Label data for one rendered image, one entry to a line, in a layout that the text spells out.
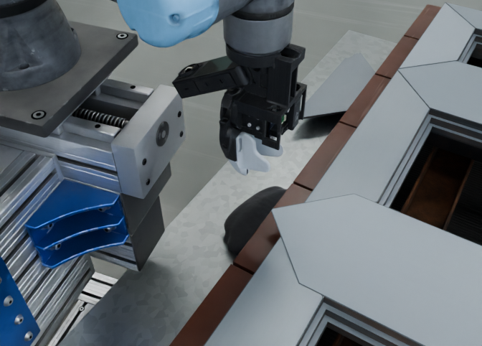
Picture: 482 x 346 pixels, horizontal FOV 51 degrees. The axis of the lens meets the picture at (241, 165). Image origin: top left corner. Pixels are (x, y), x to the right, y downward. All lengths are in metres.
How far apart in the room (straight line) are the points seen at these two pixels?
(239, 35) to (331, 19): 2.54
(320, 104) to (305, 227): 0.49
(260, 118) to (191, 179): 1.41
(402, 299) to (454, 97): 0.46
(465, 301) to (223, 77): 0.40
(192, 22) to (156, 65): 2.22
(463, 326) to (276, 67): 0.37
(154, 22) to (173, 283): 0.53
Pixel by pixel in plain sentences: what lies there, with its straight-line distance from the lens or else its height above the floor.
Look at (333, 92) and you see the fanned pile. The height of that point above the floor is 0.72.
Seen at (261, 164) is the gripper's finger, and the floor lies 0.95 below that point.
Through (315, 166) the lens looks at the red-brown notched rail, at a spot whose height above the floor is 0.83.
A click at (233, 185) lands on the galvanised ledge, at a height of 0.68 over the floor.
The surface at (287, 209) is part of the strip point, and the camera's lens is 0.73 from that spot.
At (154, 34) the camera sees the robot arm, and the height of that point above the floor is 1.19.
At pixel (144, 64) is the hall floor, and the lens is 2.66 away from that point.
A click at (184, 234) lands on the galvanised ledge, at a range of 0.93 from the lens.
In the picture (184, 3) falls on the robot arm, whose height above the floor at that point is 1.22.
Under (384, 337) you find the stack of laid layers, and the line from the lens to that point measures 0.66.
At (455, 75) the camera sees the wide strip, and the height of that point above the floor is 0.85.
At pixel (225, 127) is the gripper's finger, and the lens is 0.62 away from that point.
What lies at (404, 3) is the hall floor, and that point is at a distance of 3.35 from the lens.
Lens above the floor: 1.40
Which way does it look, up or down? 43 degrees down
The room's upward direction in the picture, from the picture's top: straight up
